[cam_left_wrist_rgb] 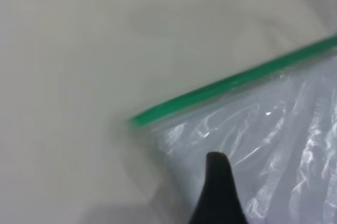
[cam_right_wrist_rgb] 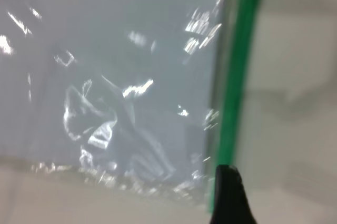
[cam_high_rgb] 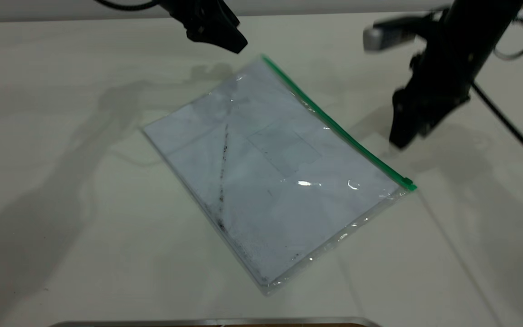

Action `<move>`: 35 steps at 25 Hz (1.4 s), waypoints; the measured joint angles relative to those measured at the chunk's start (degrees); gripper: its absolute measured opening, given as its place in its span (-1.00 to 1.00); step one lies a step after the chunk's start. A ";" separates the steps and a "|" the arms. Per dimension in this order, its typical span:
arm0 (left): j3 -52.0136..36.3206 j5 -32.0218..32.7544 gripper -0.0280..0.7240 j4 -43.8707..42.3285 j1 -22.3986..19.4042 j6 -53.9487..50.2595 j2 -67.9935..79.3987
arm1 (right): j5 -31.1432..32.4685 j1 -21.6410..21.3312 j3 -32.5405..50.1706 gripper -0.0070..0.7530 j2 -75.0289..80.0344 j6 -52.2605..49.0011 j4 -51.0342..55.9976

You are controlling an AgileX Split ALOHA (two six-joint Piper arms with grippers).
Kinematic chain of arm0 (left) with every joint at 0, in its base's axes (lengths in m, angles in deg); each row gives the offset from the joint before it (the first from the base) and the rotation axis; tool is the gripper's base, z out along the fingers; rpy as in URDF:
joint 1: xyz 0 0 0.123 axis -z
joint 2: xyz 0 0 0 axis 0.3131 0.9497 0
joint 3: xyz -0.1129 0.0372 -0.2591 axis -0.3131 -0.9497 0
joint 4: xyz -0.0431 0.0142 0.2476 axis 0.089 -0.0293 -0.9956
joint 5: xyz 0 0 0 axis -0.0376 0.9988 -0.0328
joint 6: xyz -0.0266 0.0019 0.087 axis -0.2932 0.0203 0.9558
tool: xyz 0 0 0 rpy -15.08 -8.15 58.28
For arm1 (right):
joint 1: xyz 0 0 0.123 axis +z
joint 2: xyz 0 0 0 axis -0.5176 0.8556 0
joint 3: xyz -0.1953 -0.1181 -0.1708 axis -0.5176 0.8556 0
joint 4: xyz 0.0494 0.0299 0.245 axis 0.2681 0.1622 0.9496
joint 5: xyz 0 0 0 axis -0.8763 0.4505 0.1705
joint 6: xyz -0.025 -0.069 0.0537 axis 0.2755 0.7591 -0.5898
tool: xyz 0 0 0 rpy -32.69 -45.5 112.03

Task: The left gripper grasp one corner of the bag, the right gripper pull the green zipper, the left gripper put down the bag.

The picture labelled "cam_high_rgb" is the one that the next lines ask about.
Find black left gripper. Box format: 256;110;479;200
184;0;248;54

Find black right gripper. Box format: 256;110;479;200
389;43;473;150

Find transparent bag with green zip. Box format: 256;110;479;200
141;54;417;296

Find silver metal rim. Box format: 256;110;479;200
48;317;382;327

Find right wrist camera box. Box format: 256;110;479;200
364;16;431;52

